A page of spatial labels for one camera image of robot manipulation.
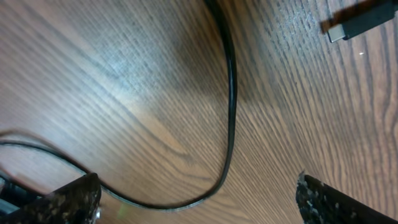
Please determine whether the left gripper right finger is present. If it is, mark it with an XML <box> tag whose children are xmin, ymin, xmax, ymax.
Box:
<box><xmin>295</xmin><ymin>173</ymin><xmax>397</xmax><ymax>224</ymax></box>

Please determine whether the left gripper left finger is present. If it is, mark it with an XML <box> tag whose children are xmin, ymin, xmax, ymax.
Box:
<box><xmin>1</xmin><ymin>174</ymin><xmax>101</xmax><ymax>224</ymax></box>

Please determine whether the black short cable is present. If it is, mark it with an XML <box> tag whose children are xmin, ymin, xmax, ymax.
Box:
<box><xmin>0</xmin><ymin>0</ymin><xmax>239</xmax><ymax>213</ymax></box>

